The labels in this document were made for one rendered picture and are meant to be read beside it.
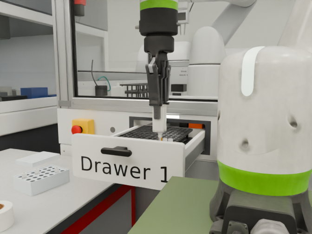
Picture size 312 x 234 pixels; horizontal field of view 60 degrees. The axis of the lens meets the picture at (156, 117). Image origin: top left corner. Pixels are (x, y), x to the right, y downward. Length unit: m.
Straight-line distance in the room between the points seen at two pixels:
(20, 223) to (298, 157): 0.56
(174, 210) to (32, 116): 1.18
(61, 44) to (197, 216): 0.87
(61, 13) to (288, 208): 1.00
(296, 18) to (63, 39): 0.83
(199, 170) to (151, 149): 0.36
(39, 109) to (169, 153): 1.07
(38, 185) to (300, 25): 0.70
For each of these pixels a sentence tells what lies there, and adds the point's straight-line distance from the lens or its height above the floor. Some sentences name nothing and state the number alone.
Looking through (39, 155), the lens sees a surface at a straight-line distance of 1.12.
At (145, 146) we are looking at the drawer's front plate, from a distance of 0.61.
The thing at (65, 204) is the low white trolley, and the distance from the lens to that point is 0.73.
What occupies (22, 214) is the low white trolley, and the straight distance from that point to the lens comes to 0.72.
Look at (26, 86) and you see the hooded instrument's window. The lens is 1.53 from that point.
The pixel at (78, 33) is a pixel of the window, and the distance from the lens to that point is 1.11.
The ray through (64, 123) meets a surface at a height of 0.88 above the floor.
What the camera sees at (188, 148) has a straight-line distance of 0.70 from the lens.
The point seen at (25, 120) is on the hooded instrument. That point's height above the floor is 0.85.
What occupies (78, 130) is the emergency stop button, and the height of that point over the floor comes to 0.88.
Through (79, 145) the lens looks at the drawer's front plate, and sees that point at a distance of 0.70.
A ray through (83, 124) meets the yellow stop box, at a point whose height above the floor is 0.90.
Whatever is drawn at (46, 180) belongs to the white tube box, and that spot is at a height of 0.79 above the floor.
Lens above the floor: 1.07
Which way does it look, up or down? 8 degrees down
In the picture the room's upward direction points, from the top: straight up
